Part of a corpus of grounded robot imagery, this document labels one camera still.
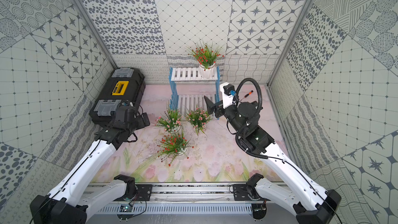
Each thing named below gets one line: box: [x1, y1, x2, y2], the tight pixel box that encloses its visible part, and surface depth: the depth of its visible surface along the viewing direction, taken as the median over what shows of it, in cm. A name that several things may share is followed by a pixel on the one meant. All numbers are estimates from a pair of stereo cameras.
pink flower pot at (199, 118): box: [186, 106, 212, 137], surface depth 88 cm
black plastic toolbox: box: [89, 67, 146, 126], surface depth 95 cm
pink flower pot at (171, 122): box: [154, 109, 183, 133], surface depth 84 cm
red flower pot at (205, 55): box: [187, 44, 224, 72], surface depth 81 cm
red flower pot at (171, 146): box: [157, 132, 194, 167], surface depth 77 cm
